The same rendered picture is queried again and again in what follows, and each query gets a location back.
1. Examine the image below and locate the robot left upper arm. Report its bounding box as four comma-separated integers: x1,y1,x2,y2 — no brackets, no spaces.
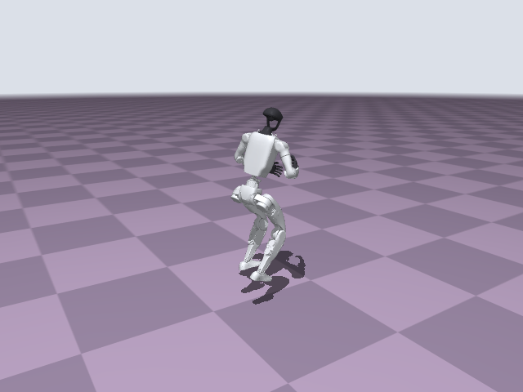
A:
235,132,252,163

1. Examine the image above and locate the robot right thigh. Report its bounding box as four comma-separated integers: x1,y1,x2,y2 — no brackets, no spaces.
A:
254,194,286,240

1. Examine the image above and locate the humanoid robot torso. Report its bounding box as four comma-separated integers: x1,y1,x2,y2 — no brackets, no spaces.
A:
239,129,279,206

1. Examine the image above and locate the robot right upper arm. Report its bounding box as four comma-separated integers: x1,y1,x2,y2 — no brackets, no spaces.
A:
275,139,295,179

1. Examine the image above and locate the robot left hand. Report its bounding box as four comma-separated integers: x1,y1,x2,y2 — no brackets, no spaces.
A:
269,162,282,177

